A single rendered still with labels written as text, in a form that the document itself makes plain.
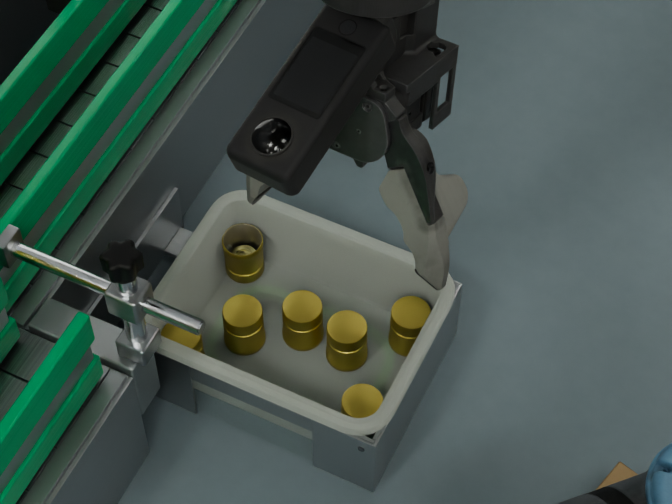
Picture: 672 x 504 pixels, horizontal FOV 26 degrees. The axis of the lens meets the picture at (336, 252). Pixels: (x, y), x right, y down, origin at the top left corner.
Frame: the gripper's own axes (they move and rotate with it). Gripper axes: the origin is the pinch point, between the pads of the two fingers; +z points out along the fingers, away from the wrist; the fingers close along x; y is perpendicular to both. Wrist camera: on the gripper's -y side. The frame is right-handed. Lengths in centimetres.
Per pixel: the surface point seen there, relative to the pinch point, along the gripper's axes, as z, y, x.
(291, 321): 19.9, 11.2, 10.9
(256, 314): 19.8, 10.0, 13.6
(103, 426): 18.5, -8.2, 14.3
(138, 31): 7.0, 22.6, 36.4
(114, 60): 8.1, 18.8, 35.9
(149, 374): 18.8, -1.6, 15.3
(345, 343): 20.2, 11.9, 6.0
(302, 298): 19.2, 13.4, 11.3
